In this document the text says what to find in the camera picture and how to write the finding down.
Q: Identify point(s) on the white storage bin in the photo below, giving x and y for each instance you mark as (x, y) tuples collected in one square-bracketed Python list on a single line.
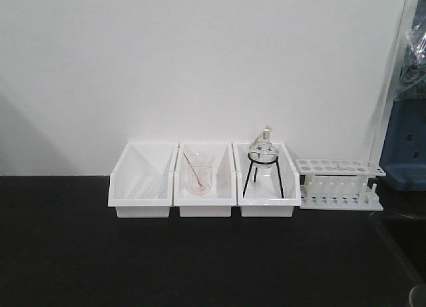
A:
[(223, 194), (141, 184), (262, 198)]

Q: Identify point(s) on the white test tube rack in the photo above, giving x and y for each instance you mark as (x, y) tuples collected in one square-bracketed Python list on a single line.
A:
[(339, 184)]

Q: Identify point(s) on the glass alcohol lamp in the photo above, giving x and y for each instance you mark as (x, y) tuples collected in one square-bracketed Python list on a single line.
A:
[(262, 152)]

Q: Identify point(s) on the clear plastic bag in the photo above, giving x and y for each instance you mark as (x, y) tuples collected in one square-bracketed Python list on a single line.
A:
[(411, 83)]

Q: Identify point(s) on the glass beaker in bin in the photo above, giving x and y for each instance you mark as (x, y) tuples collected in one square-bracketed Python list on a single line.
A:
[(203, 164)]

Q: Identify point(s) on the white right storage bin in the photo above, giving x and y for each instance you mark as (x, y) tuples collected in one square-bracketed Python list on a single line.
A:
[(262, 198)]

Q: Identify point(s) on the black wire tripod stand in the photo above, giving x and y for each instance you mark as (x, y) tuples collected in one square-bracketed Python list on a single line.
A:
[(248, 178)]

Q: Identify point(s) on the white left storage bin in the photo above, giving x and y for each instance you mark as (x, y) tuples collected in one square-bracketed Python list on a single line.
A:
[(141, 184)]

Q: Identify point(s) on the white middle storage bin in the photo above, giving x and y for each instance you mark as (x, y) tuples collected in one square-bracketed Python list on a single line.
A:
[(223, 194)]

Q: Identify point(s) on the blue equipment box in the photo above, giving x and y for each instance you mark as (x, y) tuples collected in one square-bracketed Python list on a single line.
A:
[(403, 154)]

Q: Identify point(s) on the pink stirring rod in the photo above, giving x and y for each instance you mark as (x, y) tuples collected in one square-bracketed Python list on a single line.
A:
[(199, 182)]

